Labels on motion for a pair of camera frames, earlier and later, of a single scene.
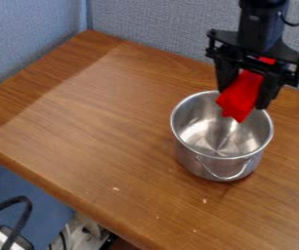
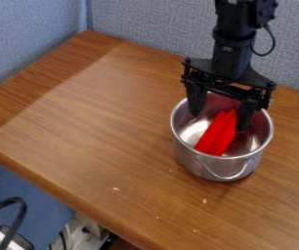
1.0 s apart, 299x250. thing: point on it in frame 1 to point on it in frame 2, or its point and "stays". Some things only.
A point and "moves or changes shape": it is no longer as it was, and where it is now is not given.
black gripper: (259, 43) to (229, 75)
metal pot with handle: (217, 148) stays
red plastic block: (238, 97) moves or changes shape
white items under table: (82, 234) stays
